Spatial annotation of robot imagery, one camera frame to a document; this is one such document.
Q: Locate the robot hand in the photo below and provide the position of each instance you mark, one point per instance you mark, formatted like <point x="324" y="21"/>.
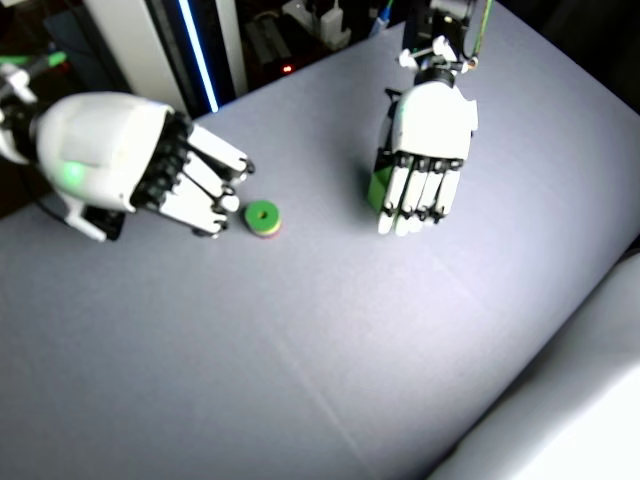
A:
<point x="432" y="125"/>
<point x="100" y="145"/>

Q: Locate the white power adapter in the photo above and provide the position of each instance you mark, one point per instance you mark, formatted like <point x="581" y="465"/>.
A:
<point x="334" y="25"/>

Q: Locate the grey table cloth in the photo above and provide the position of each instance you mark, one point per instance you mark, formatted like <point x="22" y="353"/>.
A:
<point x="300" y="325"/>

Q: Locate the white column with blue light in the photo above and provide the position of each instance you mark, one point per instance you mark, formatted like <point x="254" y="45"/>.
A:
<point x="125" y="40"/>

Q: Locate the black box with red light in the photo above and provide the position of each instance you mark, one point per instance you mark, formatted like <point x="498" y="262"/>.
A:
<point x="280" y="62"/>

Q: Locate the white curved panel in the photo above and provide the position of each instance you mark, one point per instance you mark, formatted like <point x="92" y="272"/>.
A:
<point x="575" y="410"/>

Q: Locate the green toy block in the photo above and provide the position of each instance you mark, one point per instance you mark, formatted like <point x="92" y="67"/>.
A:
<point x="378" y="192"/>

